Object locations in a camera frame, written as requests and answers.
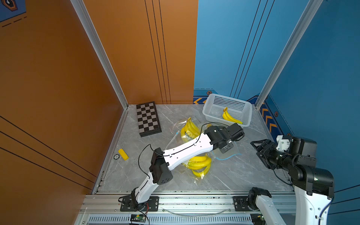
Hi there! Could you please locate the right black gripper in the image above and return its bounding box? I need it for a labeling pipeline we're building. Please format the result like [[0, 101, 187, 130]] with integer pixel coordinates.
[[250, 138, 297, 171]]

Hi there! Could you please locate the yellow banana bunch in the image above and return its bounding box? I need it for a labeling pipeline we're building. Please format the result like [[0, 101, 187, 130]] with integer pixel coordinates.
[[222, 107, 243, 124]]

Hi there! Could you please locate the clear zip-top bag blue seal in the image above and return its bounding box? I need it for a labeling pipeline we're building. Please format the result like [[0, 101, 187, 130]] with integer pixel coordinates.
[[210, 141, 242, 161]]

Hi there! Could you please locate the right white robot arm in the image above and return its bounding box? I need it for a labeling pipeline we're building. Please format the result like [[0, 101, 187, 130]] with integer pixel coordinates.
[[250, 135, 335, 225]]

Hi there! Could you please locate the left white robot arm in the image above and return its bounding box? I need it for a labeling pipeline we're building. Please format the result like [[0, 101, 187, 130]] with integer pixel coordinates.
[[131, 123, 245, 210]]

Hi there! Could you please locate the front bagged banana bunch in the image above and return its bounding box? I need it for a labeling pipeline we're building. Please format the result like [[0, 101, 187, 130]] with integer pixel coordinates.
[[182, 153, 212, 180]]

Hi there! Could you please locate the bagged banana bunch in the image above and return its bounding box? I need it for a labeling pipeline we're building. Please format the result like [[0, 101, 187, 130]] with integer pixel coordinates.
[[172, 117, 200, 143], [182, 153, 212, 180]]

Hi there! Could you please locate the rear bagged banana bunch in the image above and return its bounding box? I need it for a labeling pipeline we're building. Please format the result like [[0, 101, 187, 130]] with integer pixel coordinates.
[[172, 117, 200, 143]]

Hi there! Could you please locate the white plastic basket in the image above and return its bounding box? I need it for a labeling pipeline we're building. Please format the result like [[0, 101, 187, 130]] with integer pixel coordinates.
[[202, 94, 253, 127]]

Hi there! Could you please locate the right green circuit board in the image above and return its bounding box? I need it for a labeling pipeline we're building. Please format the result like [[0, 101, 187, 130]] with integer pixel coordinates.
[[251, 214, 266, 225]]

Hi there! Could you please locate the green circuit board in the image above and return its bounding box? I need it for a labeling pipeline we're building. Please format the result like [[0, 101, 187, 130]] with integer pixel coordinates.
[[129, 214, 147, 224], [251, 214, 266, 225]]

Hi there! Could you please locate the brown checkered chessboard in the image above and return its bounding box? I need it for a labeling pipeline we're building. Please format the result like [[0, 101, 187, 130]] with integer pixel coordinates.
[[136, 101, 162, 137]]

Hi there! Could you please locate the small yellow block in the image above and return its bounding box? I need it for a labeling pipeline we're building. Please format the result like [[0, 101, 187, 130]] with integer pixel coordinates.
[[118, 149, 129, 161]]

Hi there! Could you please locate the left green circuit board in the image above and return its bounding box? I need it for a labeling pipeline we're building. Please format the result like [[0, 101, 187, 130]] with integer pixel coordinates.
[[129, 214, 147, 224]]

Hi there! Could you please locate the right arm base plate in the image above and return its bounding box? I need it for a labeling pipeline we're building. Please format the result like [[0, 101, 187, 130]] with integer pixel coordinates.
[[232, 196, 252, 212]]

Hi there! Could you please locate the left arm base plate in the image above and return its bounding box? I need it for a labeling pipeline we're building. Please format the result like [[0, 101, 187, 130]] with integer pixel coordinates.
[[120, 196, 159, 212]]

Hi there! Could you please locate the aluminium front rail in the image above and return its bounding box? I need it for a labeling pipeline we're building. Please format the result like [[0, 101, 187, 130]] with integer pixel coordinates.
[[80, 191, 296, 214]]

